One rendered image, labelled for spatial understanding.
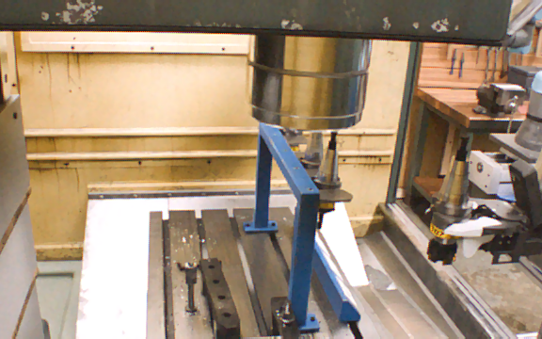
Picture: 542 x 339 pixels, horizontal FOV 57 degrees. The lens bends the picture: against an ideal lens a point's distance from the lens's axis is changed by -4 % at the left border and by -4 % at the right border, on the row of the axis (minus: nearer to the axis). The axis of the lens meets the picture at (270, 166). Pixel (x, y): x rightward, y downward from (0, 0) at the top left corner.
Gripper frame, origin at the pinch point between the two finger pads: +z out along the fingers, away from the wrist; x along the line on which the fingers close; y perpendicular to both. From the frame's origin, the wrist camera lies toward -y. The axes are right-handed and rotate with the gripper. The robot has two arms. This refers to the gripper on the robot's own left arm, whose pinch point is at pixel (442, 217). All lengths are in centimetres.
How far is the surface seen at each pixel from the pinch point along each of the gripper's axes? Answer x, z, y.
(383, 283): 70, -30, 63
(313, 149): 39.6, 9.4, 3.7
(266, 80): -3.5, 30.0, -21.2
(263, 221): 67, 13, 36
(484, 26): -11.0, 7.1, -30.1
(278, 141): 53, 14, 7
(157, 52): 101, 43, -5
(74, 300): 76, 70, 68
